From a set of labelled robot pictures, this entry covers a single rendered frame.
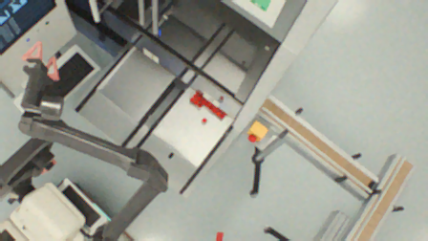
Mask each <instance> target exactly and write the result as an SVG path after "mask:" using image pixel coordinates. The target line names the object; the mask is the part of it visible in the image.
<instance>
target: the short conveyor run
mask: <svg viewBox="0 0 428 241"><path fill-rule="evenodd" d="M302 111H303V109H302V108H299V109H298V110H297V111H295V112H294V113H293V112H292V111H291V110H289V109H288V107H286V106H285V105H283V104H282V102H280V101H279V100H277V99H276V98H274V97H273V96H271V95H269V96H268V98H267V100H266V101H265V103H264V104H263V105H262V106H261V108H259V109H258V110H257V112H256V113H255V115H257V116H258V117H259V118H261V119H262V120H263V121H265V122H267V123H268V124H269V125H270V129H271V130H272V131H273V132H275V134H274V136H276V137H277V138H278V139H280V140H281V142H283V143H285V144H286V145H287V146H289V147H290V149H292V150H294V151H296V152H297V153H299V155H300V156H302V157H303V158H304V159H306V161H308V162H309V163H310V164H312V165H314V166H315V167H317V168H318V170H320V171H321V172H322V173H324V174H325V175H327V176H328V177H330V179H331V180H333V181H334V182H335V183H337V184H339V186H341V187H342V188H343V189H344V190H347V191H348V192H349V193H350V194H351V195H352V196H353V197H354V198H356V199H357V200H358V201H362V200H367V199H368V196H369V194H370V193H372V189H373V188H374V187H375V183H377V182H378V178H377V177H376V176H375V175H374V174H373V173H372V172H371V171H369V170H368V169H366V168H365V167H364V166H363V165H361V164H360V163H359V162H358V161H356V160H357V159H359V158H360V157H361V154H360V153H358V154H355V155H352V156H351V157H350V155H349V154H347V153H346V152H345V151H344V150H341V149H340V148H339V147H338V146H337V145H335V144H334V143H333V142H331V141H330V140H329V139H328V138H325V137H324V136H323V135H322V134H321V133H319V132H318V131H317V130H316V129H315V128H313V127H312V126H311V125H310V124H309V123H307V122H306V121H305V120H303V119H302V118H301V117H298V116H299V115H301V114H302Z"/></svg>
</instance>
